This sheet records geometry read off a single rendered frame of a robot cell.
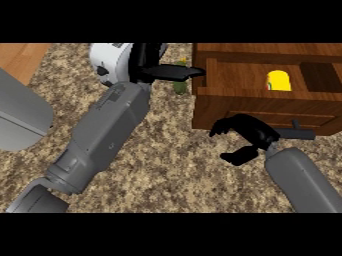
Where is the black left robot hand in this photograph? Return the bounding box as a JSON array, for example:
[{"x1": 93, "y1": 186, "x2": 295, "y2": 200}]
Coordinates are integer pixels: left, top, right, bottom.
[{"x1": 128, "y1": 42, "x2": 208, "y2": 85}]

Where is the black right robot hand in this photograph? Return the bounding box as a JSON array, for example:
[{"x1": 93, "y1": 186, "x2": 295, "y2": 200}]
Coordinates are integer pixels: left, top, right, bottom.
[{"x1": 208, "y1": 113, "x2": 282, "y2": 167}]

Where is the brown wooden drawer front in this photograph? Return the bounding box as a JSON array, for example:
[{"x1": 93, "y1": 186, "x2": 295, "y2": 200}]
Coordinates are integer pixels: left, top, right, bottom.
[{"x1": 190, "y1": 87, "x2": 342, "y2": 136}]

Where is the brown wooden drawer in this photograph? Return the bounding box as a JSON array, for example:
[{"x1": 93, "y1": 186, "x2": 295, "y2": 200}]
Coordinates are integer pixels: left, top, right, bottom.
[
  {"x1": 192, "y1": 57, "x2": 342, "y2": 101},
  {"x1": 190, "y1": 87, "x2": 342, "y2": 136}
]

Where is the green bottle with yellow top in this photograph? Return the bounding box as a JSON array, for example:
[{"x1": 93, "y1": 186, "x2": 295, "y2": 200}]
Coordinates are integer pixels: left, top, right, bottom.
[{"x1": 171, "y1": 57, "x2": 192, "y2": 96}]

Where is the yellow can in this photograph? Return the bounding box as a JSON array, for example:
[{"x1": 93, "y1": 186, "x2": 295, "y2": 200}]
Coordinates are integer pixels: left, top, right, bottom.
[{"x1": 266, "y1": 69, "x2": 294, "y2": 92}]

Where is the brown wooden cabinet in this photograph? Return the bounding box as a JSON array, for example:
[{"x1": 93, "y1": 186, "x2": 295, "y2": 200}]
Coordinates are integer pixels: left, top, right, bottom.
[{"x1": 192, "y1": 42, "x2": 342, "y2": 78}]

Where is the large grey appliance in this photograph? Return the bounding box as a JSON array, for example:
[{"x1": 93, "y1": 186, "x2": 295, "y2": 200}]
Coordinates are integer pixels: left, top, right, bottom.
[{"x1": 0, "y1": 54, "x2": 56, "y2": 153}]

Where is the grey drawer handle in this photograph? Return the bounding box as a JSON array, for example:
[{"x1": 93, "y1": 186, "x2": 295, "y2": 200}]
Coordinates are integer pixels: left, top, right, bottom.
[{"x1": 276, "y1": 118, "x2": 317, "y2": 141}]

